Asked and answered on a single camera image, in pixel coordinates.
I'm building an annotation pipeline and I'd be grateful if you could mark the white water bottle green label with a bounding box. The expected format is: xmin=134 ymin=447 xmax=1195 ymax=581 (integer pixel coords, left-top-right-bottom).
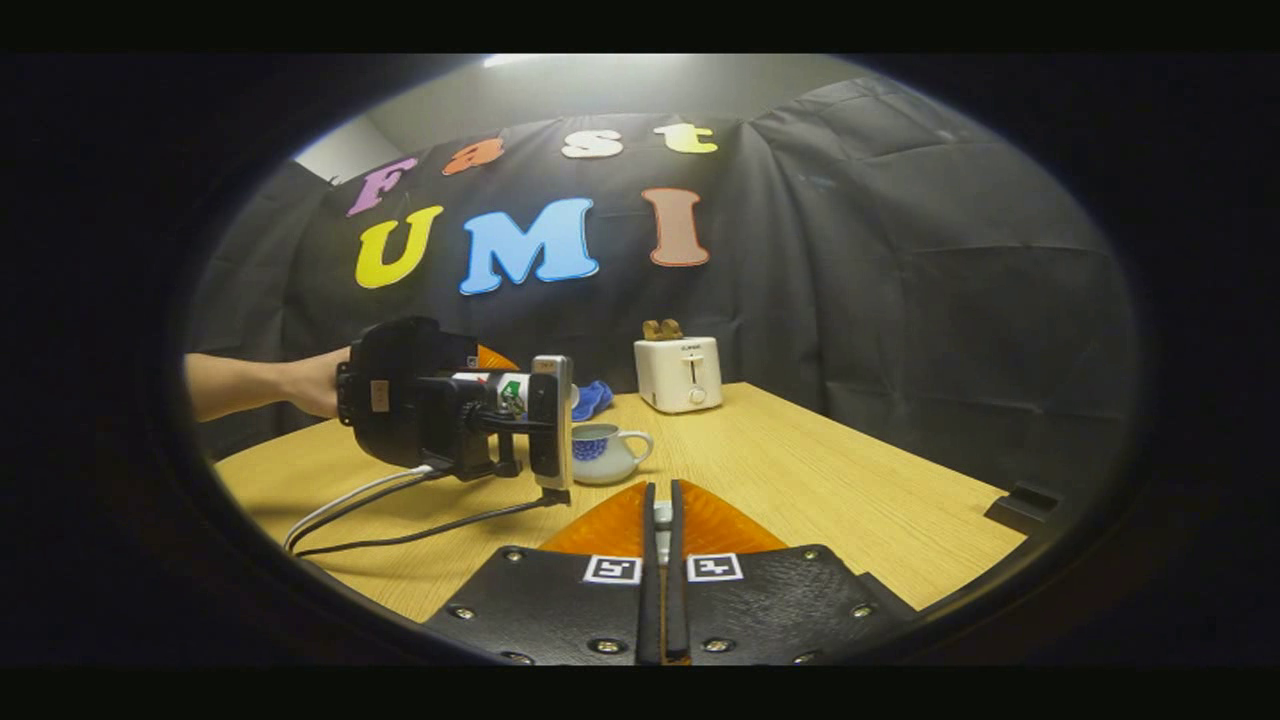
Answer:
xmin=452 ymin=370 xmax=582 ymax=419

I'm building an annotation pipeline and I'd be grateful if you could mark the black plastic stand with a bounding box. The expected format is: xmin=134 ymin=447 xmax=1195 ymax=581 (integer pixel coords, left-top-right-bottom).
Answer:
xmin=984 ymin=483 xmax=1062 ymax=537

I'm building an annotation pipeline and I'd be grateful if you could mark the black backdrop cloth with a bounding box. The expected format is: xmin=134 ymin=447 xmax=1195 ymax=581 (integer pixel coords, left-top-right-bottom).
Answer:
xmin=185 ymin=75 xmax=1141 ymax=501

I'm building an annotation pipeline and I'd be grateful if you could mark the white cable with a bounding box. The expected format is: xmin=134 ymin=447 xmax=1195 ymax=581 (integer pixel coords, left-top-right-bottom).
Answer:
xmin=284 ymin=464 xmax=443 ymax=552

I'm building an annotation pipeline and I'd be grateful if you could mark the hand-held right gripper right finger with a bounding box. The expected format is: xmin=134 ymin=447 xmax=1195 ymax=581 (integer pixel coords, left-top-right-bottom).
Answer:
xmin=667 ymin=480 xmax=917 ymax=666

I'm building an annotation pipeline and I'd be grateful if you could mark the white blue teacup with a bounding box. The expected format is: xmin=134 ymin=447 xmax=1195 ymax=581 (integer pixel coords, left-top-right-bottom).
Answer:
xmin=572 ymin=423 xmax=656 ymax=487

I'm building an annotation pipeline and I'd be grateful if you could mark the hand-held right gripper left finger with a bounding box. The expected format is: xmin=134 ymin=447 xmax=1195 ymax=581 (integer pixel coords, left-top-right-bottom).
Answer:
xmin=422 ymin=482 xmax=663 ymax=666

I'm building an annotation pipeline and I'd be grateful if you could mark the black cable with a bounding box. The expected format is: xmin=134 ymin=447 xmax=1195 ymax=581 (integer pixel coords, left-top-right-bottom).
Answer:
xmin=294 ymin=488 xmax=572 ymax=559

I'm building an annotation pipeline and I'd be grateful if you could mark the white toaster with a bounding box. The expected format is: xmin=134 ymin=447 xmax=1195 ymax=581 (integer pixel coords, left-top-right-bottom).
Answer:
xmin=634 ymin=336 xmax=724 ymax=415

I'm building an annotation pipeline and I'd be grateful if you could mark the blue towel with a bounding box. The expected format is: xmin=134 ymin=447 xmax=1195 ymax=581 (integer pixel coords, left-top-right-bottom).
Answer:
xmin=572 ymin=380 xmax=616 ymax=424

